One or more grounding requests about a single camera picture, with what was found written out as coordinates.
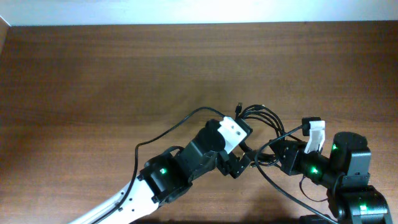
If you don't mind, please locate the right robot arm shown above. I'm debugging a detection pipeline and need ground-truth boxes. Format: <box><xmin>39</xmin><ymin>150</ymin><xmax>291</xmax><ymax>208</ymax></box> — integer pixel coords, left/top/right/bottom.
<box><xmin>270</xmin><ymin>132</ymin><xmax>392</xmax><ymax>223</ymax></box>

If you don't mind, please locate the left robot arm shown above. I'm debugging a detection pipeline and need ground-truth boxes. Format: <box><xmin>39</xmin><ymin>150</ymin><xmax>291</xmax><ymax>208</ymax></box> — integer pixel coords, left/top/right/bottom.
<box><xmin>74</xmin><ymin>116</ymin><xmax>252</xmax><ymax>224</ymax></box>

